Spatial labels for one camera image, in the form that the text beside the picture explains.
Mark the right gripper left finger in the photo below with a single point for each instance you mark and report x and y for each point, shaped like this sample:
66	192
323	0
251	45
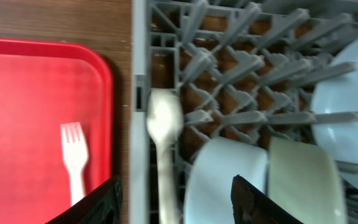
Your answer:
101	206

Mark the light blue bowl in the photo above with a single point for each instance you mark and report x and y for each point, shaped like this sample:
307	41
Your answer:
208	190

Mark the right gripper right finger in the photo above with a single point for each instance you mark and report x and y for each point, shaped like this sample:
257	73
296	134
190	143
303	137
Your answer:
251	206

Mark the red serving tray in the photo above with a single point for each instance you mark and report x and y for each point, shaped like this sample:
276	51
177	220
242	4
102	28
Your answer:
42	86

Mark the white plastic fork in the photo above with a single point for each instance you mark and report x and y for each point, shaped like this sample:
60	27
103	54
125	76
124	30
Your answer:
75	158

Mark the green bowl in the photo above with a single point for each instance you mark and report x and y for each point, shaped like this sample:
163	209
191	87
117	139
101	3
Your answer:
304	180

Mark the light blue plate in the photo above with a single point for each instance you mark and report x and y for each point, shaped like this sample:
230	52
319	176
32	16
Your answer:
335	95

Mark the grey dishwasher rack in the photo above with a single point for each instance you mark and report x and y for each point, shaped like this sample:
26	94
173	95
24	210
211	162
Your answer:
240	71

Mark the white plastic spoon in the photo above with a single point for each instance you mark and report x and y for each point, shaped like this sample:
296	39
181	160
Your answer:
164	123

